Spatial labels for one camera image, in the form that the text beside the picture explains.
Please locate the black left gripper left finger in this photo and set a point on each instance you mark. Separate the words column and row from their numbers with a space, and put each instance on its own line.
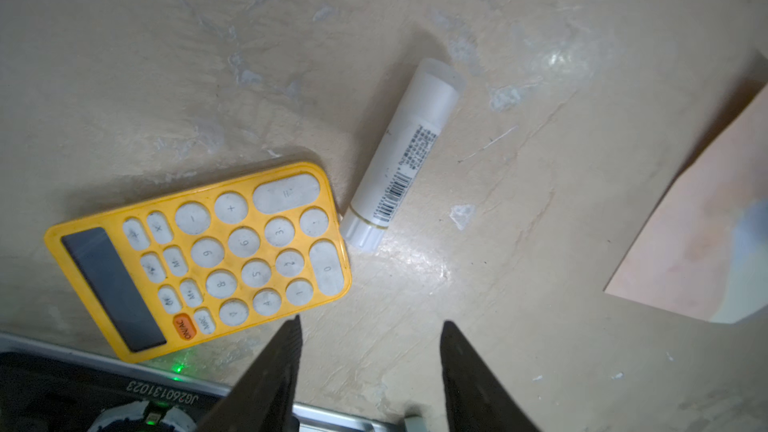
column 263, row 399

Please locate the yellow calculator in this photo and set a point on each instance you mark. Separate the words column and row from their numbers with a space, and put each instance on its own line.
column 166, row 274

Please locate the pink envelope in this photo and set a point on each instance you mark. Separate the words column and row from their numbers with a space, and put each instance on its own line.
column 703, row 251

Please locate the white glue stick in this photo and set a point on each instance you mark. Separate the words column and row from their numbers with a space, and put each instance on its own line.
column 426, row 106

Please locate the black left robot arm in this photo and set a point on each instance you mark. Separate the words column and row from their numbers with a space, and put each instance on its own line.
column 51, row 388

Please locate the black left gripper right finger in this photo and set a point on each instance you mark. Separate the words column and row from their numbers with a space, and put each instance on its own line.
column 475, row 399

